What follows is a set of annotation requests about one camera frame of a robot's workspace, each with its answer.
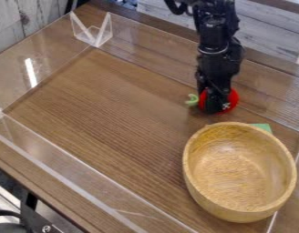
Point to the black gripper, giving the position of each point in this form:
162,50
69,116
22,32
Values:
217,68

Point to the red plush strawberry toy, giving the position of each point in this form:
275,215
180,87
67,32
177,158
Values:
197,100

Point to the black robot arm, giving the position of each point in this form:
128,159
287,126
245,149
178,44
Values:
220,51

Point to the green sticky note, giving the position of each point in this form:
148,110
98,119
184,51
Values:
265,127

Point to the wooden bowl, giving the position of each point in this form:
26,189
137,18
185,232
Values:
240,171

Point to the clear acrylic corner bracket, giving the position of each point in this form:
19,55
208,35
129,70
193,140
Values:
93,35

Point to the clear acrylic tray wall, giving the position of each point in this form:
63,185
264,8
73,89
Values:
89,197

